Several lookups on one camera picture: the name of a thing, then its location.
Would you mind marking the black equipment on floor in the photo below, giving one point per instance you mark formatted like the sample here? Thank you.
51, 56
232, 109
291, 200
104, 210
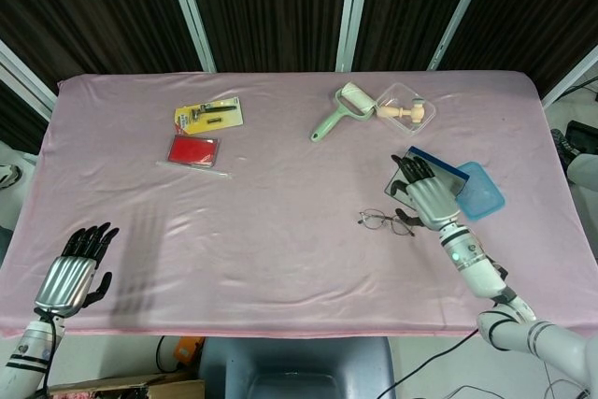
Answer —
581, 137

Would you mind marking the beige wooden toy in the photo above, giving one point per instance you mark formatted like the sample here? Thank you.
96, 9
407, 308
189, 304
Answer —
397, 112

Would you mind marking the dark blue glasses case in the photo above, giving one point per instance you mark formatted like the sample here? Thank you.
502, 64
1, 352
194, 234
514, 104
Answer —
446, 172

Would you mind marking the green lint roller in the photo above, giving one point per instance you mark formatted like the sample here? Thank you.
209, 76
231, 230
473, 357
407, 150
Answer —
334, 121

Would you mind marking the white sneaker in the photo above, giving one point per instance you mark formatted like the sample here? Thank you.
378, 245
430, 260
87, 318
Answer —
9, 177

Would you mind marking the wire-frame eyeglasses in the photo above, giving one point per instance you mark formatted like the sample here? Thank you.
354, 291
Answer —
372, 220

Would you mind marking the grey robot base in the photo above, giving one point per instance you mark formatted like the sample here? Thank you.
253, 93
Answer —
294, 361

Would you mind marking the cardboard box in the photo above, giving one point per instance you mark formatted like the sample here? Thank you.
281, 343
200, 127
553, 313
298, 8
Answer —
121, 387

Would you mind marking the blue plastic lid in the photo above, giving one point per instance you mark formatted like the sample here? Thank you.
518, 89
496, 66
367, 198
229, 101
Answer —
483, 193

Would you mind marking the red ink pad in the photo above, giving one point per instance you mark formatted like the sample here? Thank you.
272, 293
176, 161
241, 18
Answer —
191, 150

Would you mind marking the yellow razor blister card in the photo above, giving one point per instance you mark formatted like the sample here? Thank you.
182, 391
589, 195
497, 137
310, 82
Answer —
224, 121

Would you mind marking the clear plastic container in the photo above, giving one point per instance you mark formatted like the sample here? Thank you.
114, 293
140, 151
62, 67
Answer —
422, 125

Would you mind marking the orange object under table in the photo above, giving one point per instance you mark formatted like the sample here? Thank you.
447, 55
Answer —
187, 352

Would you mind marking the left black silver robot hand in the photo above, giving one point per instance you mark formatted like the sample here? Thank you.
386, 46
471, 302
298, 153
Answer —
67, 284

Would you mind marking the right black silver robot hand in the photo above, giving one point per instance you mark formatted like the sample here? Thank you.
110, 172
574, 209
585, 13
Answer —
432, 203

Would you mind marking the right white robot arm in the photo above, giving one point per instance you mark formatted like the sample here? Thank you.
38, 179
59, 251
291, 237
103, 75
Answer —
476, 268

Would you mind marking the pink tablecloth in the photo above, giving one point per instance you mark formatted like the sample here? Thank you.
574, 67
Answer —
257, 254

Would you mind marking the white metal frame post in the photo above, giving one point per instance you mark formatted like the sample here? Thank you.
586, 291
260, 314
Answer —
23, 74
352, 11
460, 11
572, 74
189, 11

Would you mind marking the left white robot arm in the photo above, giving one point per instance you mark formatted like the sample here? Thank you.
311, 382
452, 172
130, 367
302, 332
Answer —
25, 352

